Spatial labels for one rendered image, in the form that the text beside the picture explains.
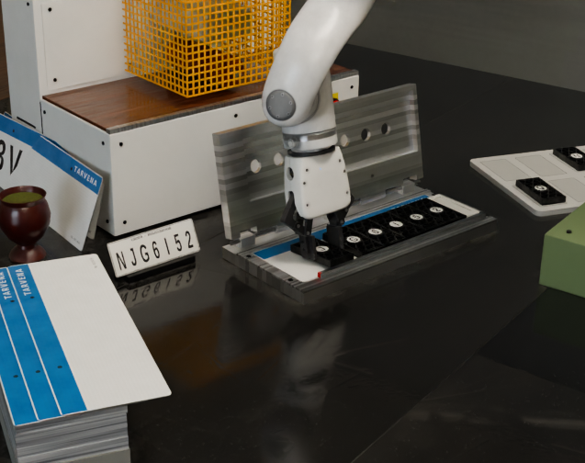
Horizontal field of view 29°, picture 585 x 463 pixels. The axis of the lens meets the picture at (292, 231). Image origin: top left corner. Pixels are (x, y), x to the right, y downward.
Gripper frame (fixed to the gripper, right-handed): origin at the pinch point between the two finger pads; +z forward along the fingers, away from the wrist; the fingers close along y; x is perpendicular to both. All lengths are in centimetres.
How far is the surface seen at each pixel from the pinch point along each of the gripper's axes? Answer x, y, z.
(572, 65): 113, 211, 11
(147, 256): 16.2, -22.5, -1.4
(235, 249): 11.4, -8.9, 0.4
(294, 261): 2.2, -4.3, 2.3
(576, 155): 4, 70, 2
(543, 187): -3, 52, 3
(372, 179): 10.4, 21.4, -4.2
